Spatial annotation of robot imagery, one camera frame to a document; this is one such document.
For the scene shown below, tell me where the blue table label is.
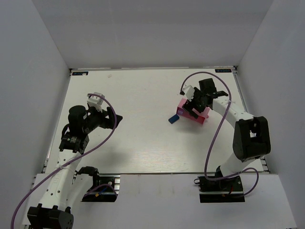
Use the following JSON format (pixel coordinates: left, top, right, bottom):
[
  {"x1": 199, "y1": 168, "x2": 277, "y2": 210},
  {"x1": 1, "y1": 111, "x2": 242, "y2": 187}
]
[
  {"x1": 215, "y1": 69, "x2": 232, "y2": 73},
  {"x1": 72, "y1": 72, "x2": 89, "y2": 76}
]

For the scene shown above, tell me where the left blue table label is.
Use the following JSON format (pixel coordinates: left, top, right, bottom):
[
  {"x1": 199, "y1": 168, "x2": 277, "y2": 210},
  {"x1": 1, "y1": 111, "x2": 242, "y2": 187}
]
[{"x1": 72, "y1": 72, "x2": 89, "y2": 76}]

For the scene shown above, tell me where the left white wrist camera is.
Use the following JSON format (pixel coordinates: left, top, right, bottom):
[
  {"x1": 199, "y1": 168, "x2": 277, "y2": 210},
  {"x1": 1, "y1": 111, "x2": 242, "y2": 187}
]
[{"x1": 87, "y1": 92, "x2": 105, "y2": 113}]

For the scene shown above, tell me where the right blue table label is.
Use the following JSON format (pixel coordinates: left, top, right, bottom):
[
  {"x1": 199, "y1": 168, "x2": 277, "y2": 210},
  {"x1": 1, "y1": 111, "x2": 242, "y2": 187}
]
[{"x1": 215, "y1": 69, "x2": 232, "y2": 73}]

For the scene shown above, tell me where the dark blue wood block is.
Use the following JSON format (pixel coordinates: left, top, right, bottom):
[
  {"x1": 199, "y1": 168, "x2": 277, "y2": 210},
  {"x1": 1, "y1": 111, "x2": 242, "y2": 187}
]
[{"x1": 168, "y1": 114, "x2": 180, "y2": 124}]

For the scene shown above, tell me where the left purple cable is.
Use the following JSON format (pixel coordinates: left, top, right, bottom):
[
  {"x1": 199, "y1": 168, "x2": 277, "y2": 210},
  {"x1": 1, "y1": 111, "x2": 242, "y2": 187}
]
[{"x1": 10, "y1": 92, "x2": 117, "y2": 229}]

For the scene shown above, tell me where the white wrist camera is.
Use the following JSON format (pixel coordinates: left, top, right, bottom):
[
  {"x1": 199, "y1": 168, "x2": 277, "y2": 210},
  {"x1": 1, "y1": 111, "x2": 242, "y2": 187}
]
[
  {"x1": 180, "y1": 84, "x2": 195, "y2": 101},
  {"x1": 87, "y1": 92, "x2": 105, "y2": 113}
]

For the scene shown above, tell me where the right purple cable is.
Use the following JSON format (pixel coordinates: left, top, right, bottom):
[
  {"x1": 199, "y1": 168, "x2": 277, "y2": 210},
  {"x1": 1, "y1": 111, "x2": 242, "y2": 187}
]
[{"x1": 180, "y1": 71, "x2": 259, "y2": 197}]

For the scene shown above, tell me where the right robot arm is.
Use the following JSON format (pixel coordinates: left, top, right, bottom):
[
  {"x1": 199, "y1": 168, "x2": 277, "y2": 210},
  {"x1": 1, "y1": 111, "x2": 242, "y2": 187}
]
[{"x1": 180, "y1": 78, "x2": 271, "y2": 180}]

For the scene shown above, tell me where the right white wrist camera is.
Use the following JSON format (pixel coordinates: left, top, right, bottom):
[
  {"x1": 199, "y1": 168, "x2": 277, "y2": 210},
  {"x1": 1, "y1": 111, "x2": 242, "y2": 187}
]
[{"x1": 180, "y1": 84, "x2": 195, "y2": 101}]

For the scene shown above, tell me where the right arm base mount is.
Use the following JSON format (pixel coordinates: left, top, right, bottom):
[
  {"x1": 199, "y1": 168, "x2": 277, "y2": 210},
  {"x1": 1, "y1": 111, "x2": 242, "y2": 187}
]
[{"x1": 194, "y1": 176, "x2": 245, "y2": 203}]

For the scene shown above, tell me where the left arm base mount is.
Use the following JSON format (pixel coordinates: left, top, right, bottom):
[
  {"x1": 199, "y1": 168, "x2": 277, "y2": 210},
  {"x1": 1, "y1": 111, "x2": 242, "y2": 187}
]
[{"x1": 77, "y1": 167, "x2": 121, "y2": 203}]

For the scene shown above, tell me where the pink plastic box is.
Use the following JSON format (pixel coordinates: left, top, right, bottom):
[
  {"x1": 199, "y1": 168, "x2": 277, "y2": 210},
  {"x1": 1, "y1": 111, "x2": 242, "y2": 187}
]
[{"x1": 176, "y1": 97, "x2": 211, "y2": 125}]

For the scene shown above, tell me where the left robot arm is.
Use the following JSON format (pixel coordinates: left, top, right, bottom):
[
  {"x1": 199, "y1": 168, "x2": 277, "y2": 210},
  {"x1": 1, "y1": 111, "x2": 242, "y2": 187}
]
[{"x1": 27, "y1": 105, "x2": 123, "y2": 229}]

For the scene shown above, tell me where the purple cable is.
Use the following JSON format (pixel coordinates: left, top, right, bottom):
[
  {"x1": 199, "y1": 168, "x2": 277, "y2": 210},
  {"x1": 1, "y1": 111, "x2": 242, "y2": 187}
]
[
  {"x1": 180, "y1": 71, "x2": 259, "y2": 197},
  {"x1": 10, "y1": 92, "x2": 117, "y2": 229}
]

